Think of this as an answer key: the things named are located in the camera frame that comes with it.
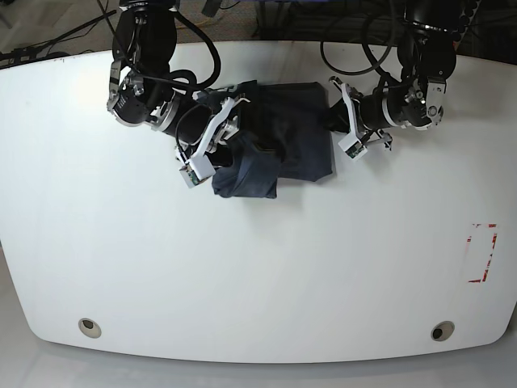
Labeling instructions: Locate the table cable grommet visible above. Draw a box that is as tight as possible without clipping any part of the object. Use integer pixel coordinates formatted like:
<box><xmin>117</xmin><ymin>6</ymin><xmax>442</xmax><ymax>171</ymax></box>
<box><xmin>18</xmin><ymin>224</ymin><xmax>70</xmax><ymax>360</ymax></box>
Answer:
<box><xmin>78</xmin><ymin>318</ymin><xmax>102</xmax><ymax>339</ymax></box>
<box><xmin>431</xmin><ymin>321</ymin><xmax>455</xmax><ymax>342</ymax></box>

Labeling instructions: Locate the right table cable grommet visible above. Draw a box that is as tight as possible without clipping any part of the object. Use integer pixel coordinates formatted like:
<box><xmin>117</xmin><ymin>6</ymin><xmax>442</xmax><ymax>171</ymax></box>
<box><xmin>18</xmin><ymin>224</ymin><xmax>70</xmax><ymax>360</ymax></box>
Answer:
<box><xmin>431</xmin><ymin>321</ymin><xmax>455</xmax><ymax>342</ymax></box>

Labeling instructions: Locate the black cable on image-left arm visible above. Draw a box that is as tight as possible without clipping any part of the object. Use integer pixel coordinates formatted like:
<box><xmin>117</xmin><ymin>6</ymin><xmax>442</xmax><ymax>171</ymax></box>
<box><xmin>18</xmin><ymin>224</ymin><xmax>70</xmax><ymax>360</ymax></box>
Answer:
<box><xmin>161</xmin><ymin>7</ymin><xmax>222</xmax><ymax>98</ymax></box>

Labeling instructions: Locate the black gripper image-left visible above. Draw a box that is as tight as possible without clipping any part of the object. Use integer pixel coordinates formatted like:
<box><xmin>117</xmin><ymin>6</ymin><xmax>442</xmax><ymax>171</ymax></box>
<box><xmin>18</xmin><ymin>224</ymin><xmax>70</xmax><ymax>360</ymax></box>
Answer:
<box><xmin>107</xmin><ymin>61</ymin><xmax>212</xmax><ymax>146</ymax></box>

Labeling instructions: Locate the dark blue T-shirt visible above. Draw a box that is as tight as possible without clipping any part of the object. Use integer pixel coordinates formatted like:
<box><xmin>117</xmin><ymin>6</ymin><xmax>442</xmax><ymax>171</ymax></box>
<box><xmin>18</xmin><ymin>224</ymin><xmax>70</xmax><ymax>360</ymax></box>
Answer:
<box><xmin>201</xmin><ymin>81</ymin><xmax>333</xmax><ymax>199</ymax></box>

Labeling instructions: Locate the yellow cable on floor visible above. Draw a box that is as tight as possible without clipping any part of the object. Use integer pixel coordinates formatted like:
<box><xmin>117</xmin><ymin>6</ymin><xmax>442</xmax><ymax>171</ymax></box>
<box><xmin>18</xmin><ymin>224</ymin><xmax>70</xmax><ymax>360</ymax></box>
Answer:
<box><xmin>177</xmin><ymin>11</ymin><xmax>213</xmax><ymax>32</ymax></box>

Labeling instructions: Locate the black cable on image-right arm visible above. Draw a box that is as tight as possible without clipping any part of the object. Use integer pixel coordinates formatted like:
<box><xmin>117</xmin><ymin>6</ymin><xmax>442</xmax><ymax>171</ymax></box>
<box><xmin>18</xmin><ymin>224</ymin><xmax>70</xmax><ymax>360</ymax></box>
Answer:
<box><xmin>320</xmin><ymin>0</ymin><xmax>409</xmax><ymax>88</ymax></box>

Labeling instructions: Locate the red tape rectangle marking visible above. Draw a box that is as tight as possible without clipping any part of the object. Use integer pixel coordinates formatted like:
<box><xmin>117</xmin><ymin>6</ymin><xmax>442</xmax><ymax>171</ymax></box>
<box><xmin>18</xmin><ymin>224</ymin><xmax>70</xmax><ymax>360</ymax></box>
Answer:
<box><xmin>464</xmin><ymin>223</ymin><xmax>498</xmax><ymax>284</ymax></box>

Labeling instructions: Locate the left table cable grommet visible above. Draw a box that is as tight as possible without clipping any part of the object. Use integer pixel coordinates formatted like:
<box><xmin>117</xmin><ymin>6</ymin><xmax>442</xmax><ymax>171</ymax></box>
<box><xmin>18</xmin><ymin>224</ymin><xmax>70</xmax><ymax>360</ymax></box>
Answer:
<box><xmin>78</xmin><ymin>318</ymin><xmax>102</xmax><ymax>339</ymax></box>

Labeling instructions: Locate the black tripod bar on floor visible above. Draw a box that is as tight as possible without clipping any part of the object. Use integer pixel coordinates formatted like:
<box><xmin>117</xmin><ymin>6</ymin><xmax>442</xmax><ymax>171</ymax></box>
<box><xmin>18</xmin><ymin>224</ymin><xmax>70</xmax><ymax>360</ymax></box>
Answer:
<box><xmin>1</xmin><ymin>15</ymin><xmax>106</xmax><ymax>70</ymax></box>

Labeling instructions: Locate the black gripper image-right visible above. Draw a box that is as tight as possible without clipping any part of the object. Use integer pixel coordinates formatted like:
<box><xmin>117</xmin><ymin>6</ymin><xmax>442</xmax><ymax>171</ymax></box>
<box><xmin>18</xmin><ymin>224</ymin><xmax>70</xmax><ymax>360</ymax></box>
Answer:
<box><xmin>355</xmin><ymin>77</ymin><xmax>447</xmax><ymax>131</ymax></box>

